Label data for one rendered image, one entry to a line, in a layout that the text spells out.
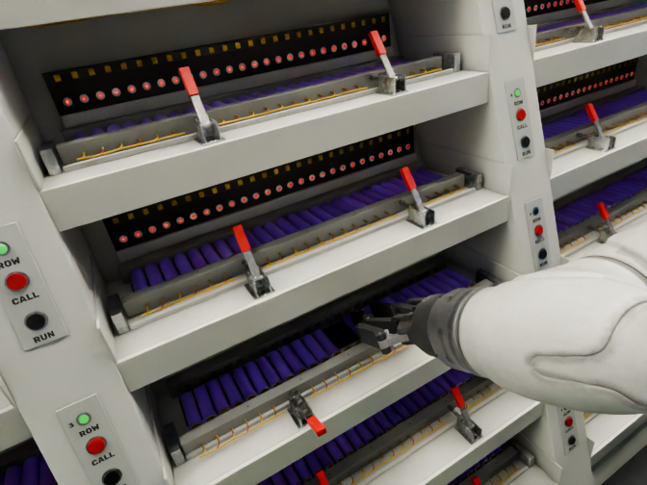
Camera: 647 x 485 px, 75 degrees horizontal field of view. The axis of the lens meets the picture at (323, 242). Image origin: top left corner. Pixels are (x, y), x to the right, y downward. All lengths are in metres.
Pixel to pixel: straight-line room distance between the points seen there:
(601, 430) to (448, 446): 0.42
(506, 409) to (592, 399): 0.53
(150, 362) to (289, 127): 0.32
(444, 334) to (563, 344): 0.14
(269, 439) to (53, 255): 0.35
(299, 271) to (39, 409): 0.32
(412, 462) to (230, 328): 0.41
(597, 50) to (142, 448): 0.92
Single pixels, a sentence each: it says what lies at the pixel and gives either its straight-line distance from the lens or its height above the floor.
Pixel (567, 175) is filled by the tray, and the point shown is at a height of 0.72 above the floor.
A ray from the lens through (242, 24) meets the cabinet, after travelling 0.76.
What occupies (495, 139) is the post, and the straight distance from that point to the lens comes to 0.73.
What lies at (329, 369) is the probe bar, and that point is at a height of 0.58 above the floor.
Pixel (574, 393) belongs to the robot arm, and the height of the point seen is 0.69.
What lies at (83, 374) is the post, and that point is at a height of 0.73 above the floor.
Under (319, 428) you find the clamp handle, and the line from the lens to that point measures 0.56.
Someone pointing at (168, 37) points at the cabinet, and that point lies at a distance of 0.73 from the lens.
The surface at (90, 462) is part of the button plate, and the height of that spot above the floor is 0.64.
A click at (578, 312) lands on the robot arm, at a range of 0.34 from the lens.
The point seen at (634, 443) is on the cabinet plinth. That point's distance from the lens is 1.31.
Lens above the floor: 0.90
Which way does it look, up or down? 14 degrees down
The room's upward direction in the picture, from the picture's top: 16 degrees counter-clockwise
